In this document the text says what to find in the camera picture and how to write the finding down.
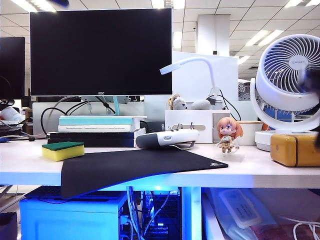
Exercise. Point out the white desk leg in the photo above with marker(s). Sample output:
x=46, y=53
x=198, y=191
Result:
x=191, y=215

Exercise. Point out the black mouse pad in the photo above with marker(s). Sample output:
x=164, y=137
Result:
x=130, y=162

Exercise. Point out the small white background fan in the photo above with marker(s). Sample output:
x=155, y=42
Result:
x=243, y=90

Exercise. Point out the black AOC computer monitor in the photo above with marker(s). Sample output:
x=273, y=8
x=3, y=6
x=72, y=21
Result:
x=100, y=50

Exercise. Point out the white desk fan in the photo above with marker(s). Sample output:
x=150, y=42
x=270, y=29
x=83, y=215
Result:
x=271, y=96

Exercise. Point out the cream plush animal toy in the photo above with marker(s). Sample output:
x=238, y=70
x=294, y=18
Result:
x=178, y=103

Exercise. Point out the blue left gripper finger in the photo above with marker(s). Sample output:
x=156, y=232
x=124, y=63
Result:
x=61, y=2

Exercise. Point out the white desk drawer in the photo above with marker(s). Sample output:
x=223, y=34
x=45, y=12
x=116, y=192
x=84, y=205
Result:
x=295, y=200

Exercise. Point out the white desktop organizer box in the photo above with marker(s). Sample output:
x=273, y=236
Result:
x=187, y=117

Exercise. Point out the small orange object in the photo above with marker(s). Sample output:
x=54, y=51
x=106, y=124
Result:
x=265, y=127

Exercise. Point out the white bottle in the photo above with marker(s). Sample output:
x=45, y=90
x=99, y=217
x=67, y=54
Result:
x=11, y=113

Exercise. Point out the frosted desk divider panel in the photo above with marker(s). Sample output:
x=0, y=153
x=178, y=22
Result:
x=35, y=116

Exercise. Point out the white grey remote controller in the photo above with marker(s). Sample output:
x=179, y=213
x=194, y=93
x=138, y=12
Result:
x=165, y=138

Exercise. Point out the black flat box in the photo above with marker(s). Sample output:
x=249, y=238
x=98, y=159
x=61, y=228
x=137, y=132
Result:
x=107, y=143
x=92, y=135

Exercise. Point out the white book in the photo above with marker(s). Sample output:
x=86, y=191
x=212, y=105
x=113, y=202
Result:
x=92, y=128

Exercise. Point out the black flat device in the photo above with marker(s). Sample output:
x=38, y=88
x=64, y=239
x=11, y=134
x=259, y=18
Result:
x=8, y=133

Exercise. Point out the white partition board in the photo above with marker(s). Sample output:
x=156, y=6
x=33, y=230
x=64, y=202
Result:
x=187, y=85

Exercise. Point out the grey soft plush lump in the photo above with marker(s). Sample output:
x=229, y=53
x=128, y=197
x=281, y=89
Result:
x=200, y=104

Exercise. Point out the black computer tower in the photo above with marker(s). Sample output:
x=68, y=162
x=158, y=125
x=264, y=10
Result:
x=167, y=210

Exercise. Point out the yellow green cleaning sponge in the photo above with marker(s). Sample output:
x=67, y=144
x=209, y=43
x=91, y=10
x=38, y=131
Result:
x=62, y=153

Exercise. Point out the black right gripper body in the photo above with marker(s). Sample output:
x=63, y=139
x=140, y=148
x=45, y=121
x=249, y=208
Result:
x=312, y=81

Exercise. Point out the white power strip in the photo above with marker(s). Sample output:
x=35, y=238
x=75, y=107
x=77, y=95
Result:
x=240, y=210

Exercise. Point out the white gooseneck desk lamp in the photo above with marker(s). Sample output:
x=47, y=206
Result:
x=169, y=68

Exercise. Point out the clear plastic bag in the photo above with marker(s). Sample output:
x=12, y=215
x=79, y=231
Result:
x=266, y=212

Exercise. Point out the black frameless computer monitor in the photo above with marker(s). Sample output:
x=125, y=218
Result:
x=10, y=67

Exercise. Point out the white container with wooden lid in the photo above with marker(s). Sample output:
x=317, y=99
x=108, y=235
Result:
x=248, y=136

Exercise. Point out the white pedestal cabinet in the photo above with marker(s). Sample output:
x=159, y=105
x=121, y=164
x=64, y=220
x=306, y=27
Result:
x=67, y=220

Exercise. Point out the teal book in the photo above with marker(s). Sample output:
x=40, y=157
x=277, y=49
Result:
x=92, y=121

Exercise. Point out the dark fabric chair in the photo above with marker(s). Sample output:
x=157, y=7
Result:
x=7, y=225

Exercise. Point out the small black box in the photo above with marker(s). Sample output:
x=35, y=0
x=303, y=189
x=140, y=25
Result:
x=152, y=126

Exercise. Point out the orange haired anime figurine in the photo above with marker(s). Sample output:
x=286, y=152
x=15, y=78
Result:
x=227, y=126

